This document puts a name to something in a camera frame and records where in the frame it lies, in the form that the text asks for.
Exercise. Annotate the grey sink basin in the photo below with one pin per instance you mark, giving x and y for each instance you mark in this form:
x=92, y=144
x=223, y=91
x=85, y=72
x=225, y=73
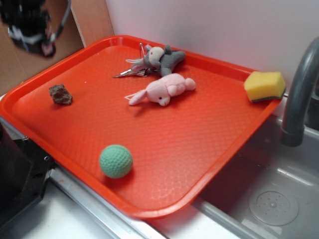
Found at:
x=267, y=190

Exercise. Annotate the red plastic tray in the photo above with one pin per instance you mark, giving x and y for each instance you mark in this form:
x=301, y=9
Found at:
x=177, y=149

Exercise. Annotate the yellow sponge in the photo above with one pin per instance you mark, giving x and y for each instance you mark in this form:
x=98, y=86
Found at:
x=261, y=86

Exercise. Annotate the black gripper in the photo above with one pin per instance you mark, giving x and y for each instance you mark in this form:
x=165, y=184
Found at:
x=28, y=25

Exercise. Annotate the brown rock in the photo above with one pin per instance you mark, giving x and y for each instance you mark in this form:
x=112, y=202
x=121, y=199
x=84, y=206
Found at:
x=60, y=95

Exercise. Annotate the green foam ball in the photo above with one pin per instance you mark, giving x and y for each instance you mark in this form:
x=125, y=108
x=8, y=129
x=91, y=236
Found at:
x=115, y=161

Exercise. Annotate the pink plush bunny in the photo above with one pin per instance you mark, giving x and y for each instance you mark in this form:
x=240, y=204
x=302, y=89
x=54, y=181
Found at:
x=162, y=90

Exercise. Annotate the brown cardboard panel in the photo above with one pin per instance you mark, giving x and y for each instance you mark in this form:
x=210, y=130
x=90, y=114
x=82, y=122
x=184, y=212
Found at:
x=87, y=22

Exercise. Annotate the grey faucet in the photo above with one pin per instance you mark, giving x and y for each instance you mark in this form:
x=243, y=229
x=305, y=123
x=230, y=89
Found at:
x=302, y=106

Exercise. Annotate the grey plush donkey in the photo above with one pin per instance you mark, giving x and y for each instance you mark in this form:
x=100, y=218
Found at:
x=164, y=60

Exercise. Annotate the silver keys bunch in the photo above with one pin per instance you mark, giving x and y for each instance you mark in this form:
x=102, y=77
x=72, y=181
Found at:
x=143, y=72

